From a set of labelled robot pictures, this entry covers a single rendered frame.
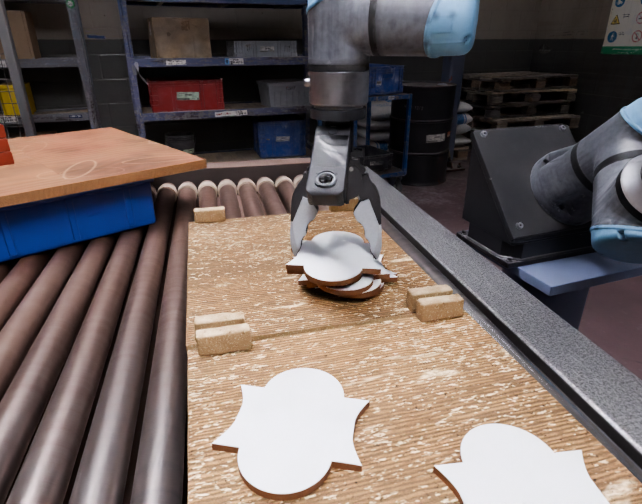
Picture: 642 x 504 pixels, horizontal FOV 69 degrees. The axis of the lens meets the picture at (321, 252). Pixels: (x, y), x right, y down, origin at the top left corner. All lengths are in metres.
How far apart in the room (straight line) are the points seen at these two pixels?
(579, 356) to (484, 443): 0.23
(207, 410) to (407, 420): 0.19
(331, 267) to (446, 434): 0.27
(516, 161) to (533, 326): 0.41
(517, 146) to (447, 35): 0.49
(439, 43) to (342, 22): 0.11
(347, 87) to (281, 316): 0.29
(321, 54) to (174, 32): 4.12
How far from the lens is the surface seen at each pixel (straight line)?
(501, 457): 0.44
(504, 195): 0.93
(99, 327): 0.67
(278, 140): 4.89
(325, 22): 0.58
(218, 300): 0.64
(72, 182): 0.88
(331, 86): 0.58
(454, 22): 0.55
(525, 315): 0.69
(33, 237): 0.92
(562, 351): 0.64
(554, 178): 0.95
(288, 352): 0.54
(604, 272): 0.99
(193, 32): 4.71
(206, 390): 0.50
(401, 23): 0.56
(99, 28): 5.26
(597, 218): 0.81
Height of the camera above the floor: 1.26
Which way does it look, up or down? 25 degrees down
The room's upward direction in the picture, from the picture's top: straight up
